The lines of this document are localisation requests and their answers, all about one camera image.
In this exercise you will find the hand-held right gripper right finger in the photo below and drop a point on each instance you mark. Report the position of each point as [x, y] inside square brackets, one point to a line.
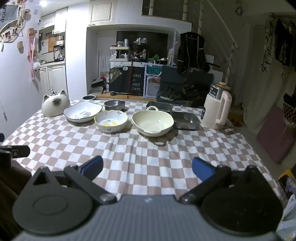
[202, 168]

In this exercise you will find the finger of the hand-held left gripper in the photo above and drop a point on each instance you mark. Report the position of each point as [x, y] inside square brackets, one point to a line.
[19, 151]

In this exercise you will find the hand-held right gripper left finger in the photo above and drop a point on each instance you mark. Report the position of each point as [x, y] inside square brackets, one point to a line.
[92, 165]

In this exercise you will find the square steel tray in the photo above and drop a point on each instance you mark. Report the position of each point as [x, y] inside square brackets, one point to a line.
[185, 120]

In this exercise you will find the white plate with blue rim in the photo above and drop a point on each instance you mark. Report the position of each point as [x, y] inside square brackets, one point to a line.
[81, 111]

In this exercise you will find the floral bowl with yellow rim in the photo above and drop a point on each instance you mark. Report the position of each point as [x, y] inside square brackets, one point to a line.
[111, 121]

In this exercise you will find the checkered tablecloth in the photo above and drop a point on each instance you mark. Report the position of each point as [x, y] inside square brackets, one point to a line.
[143, 157]

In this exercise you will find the cat-shaped ceramic container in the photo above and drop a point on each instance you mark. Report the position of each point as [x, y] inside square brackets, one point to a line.
[55, 105]

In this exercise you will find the beige electric kettle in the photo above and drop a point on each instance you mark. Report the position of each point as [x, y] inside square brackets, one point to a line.
[215, 109]

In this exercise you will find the round steel bowl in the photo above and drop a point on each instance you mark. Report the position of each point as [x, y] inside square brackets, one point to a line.
[114, 105]

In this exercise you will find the small dark bowl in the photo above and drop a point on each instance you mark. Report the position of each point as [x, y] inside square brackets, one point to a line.
[89, 97]

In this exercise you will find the small silver metal ornament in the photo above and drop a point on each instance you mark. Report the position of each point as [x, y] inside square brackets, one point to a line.
[52, 90]

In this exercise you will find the rectangular steel tray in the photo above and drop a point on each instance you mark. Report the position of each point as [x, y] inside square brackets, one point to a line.
[159, 106]

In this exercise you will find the white kitchen cabinet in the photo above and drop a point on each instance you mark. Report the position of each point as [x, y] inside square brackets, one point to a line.
[55, 78]

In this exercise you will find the black folded bag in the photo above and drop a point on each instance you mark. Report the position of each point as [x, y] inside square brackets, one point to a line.
[185, 88]

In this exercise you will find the pink cushion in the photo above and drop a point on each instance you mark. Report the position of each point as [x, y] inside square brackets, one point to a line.
[277, 134]

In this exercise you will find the white fluffy ball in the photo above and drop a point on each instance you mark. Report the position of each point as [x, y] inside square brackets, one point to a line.
[36, 65]

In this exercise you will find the black chalkboard sign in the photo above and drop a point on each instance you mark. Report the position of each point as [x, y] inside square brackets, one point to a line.
[136, 81]

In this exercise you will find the pink ribbon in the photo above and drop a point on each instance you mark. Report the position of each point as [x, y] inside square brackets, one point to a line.
[32, 53]

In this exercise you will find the teal sign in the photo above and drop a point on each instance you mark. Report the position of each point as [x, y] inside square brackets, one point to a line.
[153, 70]

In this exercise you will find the white storage rack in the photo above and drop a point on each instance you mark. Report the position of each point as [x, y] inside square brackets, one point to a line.
[119, 53]

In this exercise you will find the black jacket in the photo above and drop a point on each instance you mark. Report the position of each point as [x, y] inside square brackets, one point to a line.
[192, 51]

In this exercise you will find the hanging patterned clothes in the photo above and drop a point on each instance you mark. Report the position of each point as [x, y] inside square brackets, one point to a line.
[279, 41]

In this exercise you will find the white perforated frame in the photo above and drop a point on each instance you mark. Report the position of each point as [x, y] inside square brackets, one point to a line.
[151, 89]

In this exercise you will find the wall photo decoration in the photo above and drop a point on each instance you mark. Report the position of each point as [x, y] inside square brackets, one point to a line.
[11, 23]

